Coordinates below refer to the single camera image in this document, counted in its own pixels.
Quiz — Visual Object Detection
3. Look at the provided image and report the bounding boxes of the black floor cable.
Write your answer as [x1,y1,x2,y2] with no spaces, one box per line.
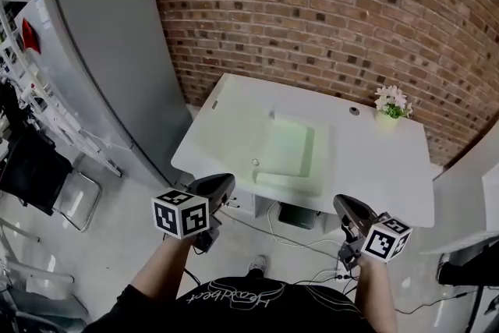
[394,290,469,316]

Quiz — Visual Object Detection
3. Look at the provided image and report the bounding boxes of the black box under desk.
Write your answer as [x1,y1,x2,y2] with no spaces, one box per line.
[277,202,318,231]

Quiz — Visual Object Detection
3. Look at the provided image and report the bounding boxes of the white flowers in pot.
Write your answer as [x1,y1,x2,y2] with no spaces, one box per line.
[373,84,414,132]

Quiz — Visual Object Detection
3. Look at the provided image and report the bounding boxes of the white side cabinet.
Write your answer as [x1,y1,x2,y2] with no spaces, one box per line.
[431,136,499,246]

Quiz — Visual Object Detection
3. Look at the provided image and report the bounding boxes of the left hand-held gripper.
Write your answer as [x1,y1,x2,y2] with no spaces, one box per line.
[150,172,237,255]

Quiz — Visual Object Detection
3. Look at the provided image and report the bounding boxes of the white floor cable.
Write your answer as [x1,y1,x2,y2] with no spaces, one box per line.
[266,200,344,260]

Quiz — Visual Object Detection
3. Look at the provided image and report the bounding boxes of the person's left forearm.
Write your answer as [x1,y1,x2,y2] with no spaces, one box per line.
[130,234,197,303]

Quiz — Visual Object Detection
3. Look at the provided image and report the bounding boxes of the white desk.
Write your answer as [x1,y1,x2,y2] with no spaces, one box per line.
[171,73,436,229]

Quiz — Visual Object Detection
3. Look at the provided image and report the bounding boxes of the white desk drawer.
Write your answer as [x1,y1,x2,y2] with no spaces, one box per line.
[253,111,337,199]

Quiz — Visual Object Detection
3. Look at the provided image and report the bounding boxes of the person's right forearm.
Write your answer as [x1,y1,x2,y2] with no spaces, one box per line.
[352,253,399,333]

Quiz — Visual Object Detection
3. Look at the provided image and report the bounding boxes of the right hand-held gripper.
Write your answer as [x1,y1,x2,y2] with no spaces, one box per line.
[333,193,414,272]

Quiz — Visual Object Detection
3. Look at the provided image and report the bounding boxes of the person's black printed t-shirt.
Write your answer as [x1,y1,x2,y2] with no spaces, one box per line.
[82,275,377,333]

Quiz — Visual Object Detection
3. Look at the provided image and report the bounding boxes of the person's grey shoe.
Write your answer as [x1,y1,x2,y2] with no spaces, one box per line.
[248,254,268,275]

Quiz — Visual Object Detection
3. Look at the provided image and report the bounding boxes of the black bag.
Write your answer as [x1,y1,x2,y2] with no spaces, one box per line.
[0,126,74,216]

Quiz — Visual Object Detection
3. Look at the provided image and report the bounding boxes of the red magnet sticker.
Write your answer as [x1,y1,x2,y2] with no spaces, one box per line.
[20,16,43,55]

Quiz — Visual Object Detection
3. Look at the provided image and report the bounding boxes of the grey refrigerator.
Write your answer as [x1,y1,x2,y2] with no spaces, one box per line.
[13,0,195,190]

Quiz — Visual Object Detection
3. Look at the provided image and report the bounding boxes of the clear seat metal chair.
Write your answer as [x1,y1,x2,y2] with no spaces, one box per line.
[51,170,103,233]

